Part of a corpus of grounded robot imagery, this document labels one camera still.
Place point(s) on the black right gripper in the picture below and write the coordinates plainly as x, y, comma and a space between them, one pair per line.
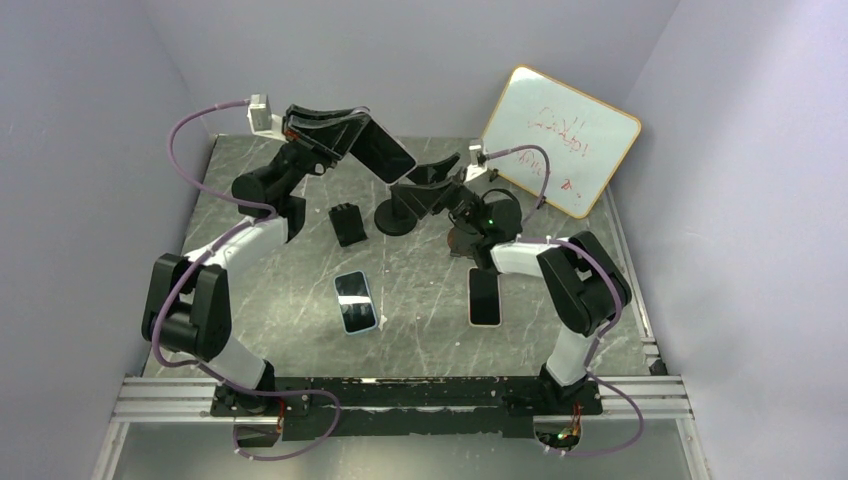
424, 199

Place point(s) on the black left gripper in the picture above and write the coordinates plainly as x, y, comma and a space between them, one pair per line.
323, 138

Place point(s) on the purple phone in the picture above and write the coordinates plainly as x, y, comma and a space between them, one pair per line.
382, 154

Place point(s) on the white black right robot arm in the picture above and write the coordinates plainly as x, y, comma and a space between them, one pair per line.
587, 289

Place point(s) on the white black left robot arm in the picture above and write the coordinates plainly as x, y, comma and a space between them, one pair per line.
187, 317

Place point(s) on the black round base phone stand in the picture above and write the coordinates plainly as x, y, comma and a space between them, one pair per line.
392, 217

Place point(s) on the black folding phone stand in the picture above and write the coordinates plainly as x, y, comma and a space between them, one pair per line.
347, 223

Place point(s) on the blue cased phone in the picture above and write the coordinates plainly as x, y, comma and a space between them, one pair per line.
357, 309

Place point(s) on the white cased phone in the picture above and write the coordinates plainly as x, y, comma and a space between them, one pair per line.
484, 303

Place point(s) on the yellow framed whiteboard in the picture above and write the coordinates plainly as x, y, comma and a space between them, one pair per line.
585, 139

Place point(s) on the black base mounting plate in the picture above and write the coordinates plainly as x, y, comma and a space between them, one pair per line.
349, 407

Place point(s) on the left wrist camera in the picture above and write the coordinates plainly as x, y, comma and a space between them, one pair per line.
263, 122

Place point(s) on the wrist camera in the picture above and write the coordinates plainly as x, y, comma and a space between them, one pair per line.
478, 163
263, 122

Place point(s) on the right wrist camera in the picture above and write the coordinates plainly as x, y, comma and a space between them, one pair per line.
478, 163

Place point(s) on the aluminium rail frame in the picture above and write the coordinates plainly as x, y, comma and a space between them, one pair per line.
651, 394

